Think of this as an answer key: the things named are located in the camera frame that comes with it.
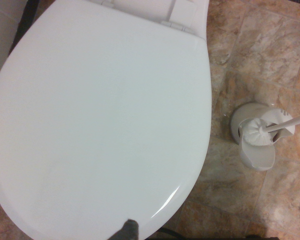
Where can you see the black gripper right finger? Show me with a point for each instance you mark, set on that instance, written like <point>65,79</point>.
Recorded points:
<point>133,231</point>

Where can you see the black wall baseboard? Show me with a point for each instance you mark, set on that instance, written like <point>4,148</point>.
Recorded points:
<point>26,15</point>

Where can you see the white toilet seat lid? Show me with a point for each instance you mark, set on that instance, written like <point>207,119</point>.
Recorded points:
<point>102,112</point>

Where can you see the white toilet brush holder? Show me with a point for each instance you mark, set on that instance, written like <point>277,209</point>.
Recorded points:
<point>258,157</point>

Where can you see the white toilet brush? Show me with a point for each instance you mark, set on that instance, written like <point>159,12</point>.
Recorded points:
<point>256,131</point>

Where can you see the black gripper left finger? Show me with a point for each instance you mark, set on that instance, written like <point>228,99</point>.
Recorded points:
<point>121,233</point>

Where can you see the white ceramic toilet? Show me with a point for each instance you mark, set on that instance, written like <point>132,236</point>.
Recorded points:
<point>193,20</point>

